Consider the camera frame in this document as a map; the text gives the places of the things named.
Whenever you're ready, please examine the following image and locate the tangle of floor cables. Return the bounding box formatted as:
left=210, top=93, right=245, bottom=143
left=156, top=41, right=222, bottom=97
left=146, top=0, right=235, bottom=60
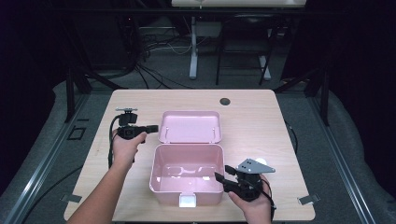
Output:
left=134, top=26, right=207, bottom=91

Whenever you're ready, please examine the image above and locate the white desk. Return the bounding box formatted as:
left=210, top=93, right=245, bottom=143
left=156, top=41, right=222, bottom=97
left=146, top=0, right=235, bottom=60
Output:
left=171, top=0, right=308, bottom=81

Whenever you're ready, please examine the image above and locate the black chair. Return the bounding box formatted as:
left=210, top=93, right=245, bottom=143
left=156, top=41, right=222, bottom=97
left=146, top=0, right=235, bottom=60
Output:
left=215, top=13, right=283, bottom=87

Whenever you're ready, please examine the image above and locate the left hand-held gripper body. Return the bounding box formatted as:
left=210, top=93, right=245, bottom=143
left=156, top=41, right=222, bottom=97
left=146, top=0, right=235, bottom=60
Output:
left=115, top=106, right=148, bottom=145

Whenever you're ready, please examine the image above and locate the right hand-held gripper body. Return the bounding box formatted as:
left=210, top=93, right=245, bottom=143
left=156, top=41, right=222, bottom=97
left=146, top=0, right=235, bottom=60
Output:
left=222, top=158, right=276, bottom=203

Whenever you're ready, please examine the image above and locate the grey metal table bracket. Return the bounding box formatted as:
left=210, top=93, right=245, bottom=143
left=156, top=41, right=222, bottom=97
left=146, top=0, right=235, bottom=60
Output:
left=60, top=193, right=83, bottom=204
left=297, top=193, right=321, bottom=206

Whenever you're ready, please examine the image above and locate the pink storage box with handle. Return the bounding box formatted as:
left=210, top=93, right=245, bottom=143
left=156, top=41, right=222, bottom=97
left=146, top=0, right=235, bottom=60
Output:
left=148, top=110, right=226, bottom=209

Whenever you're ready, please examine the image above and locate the thin black cable beside table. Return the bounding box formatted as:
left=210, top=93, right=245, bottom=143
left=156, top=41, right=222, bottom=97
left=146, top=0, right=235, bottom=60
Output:
left=284, top=119, right=300, bottom=155

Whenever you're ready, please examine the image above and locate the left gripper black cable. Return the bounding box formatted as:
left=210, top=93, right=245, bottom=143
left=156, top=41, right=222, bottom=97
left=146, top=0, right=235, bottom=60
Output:
left=106, top=114, right=123, bottom=171

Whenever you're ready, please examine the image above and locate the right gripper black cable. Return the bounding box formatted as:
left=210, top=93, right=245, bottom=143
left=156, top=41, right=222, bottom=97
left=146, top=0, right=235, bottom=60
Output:
left=248, top=178, right=277, bottom=224

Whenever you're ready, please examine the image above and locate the aluminium floor rail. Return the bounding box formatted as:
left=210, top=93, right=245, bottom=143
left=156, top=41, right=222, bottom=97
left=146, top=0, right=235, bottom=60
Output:
left=306, top=95, right=378, bottom=224
left=0, top=92, right=92, bottom=224

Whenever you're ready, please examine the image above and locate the black metal stand frame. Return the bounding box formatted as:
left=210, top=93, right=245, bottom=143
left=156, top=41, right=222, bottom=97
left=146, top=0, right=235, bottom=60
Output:
left=274, top=60, right=332, bottom=127
left=64, top=18, right=129, bottom=124

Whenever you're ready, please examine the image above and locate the person's left hand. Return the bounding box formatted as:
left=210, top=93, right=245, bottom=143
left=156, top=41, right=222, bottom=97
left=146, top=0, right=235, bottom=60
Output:
left=110, top=128, right=149, bottom=170

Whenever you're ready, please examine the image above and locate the black floor cable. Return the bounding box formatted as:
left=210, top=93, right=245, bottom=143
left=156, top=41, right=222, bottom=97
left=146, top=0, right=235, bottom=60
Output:
left=21, top=165, right=84, bottom=224

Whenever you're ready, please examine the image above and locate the person's right hand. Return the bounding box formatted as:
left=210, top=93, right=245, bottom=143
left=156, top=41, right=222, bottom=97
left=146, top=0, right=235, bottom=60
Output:
left=227, top=173, right=273, bottom=219

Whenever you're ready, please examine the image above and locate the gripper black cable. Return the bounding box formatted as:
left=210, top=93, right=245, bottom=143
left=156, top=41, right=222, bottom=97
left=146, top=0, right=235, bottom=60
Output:
left=106, top=114, right=123, bottom=171
left=248, top=178, right=277, bottom=224

